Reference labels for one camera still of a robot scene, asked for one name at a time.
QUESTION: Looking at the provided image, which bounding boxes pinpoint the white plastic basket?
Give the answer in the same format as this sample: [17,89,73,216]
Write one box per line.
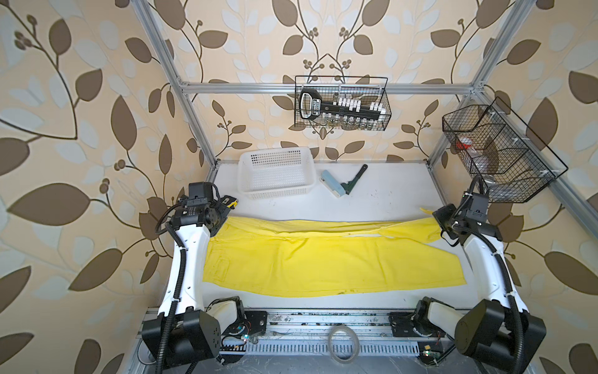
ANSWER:
[237,147,318,199]

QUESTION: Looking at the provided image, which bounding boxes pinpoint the yellow trousers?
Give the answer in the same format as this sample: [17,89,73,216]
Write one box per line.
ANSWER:
[203,217,466,298]

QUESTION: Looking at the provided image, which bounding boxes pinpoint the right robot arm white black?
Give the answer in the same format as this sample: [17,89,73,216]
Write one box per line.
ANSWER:
[389,175,547,373]

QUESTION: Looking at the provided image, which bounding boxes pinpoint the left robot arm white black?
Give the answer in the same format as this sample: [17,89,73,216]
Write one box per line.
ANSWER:
[141,182,267,373]

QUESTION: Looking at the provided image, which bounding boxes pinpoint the yellow black tape measure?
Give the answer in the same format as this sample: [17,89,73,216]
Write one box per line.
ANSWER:
[220,195,238,210]

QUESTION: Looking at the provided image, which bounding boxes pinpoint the green pipe wrench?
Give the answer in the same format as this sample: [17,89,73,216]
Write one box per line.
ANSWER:
[341,165,368,195]

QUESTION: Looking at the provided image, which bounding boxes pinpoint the clear tape roll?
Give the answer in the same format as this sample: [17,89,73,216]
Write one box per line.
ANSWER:
[326,325,361,365]

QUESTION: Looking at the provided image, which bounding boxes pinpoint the black wire basket right wall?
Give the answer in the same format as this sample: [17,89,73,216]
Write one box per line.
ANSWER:
[442,98,568,204]

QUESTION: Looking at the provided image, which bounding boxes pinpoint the black wire basket wall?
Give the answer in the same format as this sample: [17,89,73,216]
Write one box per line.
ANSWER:
[294,75,392,131]
[442,98,568,204]

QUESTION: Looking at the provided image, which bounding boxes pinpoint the red item in wire basket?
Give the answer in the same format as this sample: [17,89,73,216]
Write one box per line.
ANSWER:
[455,137,473,151]

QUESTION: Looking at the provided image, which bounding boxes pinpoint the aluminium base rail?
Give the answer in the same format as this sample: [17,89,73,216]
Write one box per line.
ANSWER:
[135,307,524,357]

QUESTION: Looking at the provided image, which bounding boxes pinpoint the black socket set rail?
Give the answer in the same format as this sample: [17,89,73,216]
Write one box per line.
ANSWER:
[297,88,388,120]

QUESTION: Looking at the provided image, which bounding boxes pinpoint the black wire basket back wall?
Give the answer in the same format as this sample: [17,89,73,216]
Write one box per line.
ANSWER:
[294,75,392,131]

